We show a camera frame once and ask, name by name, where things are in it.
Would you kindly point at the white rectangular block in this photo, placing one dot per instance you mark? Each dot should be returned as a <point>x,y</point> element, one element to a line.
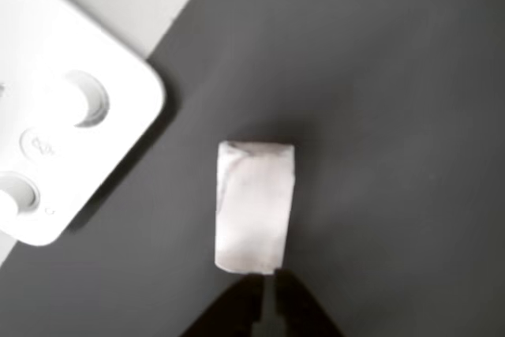
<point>254,210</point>

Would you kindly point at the dark grey table mat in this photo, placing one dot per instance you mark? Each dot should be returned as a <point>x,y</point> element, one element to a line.
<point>375,116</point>

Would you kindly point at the white plastic holder round holes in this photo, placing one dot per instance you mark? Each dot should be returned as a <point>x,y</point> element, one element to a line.
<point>59,135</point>

